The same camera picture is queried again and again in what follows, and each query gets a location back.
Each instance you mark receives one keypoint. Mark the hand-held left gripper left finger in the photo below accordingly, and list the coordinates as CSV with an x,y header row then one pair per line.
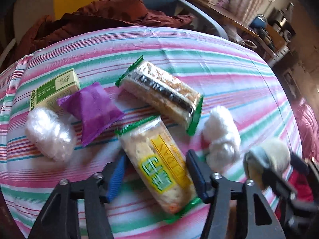
x,y
116,176

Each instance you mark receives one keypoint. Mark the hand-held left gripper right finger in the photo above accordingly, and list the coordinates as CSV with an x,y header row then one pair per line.
x,y
197,176

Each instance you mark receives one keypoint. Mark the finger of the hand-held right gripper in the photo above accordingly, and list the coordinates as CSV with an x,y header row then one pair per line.
x,y
305,166
279,181

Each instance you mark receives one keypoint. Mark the cream fuzzy ball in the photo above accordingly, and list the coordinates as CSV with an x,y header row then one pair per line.
x,y
271,151

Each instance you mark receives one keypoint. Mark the yellow label snack bar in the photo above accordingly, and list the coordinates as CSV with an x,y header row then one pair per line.
x,y
154,159

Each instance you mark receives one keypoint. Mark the purple snack packet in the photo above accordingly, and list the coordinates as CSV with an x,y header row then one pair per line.
x,y
94,109

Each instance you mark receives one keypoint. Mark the brown-labelled cracker packet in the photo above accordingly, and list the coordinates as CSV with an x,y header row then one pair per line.
x,y
159,92

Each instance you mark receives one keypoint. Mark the small green box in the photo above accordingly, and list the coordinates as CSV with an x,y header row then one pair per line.
x,y
57,84

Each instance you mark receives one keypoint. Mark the red cloth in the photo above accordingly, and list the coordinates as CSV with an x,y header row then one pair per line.
x,y
300,184

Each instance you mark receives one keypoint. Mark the pink bedding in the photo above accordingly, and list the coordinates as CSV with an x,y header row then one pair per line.
x,y
307,129

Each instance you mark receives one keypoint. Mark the fluffy white ball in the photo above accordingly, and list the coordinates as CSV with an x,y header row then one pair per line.
x,y
221,134

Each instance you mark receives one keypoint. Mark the clear wrapped white ball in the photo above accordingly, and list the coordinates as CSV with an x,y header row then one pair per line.
x,y
49,134

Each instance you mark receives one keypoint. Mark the pink green striped tablecloth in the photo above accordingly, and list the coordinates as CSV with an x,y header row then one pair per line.
x,y
224,67

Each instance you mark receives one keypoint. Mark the large brown cardboard box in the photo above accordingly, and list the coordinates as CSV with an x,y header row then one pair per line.
x,y
275,38

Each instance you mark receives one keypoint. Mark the white metal stand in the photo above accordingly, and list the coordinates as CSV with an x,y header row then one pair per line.
x,y
246,44

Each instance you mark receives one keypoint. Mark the blue round object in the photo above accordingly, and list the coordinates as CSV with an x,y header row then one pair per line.
x,y
259,22

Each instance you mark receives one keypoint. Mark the dark red jacket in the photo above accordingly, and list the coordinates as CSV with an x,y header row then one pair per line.
x,y
99,17

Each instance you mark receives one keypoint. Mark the wooden side desk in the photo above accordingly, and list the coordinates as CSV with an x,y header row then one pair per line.
x,y
224,13

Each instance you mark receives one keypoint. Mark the pink gift box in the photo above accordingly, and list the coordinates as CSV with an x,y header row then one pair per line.
x,y
222,3

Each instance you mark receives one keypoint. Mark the beige patterned curtain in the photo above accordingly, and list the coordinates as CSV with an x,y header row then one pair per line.
x,y
249,0

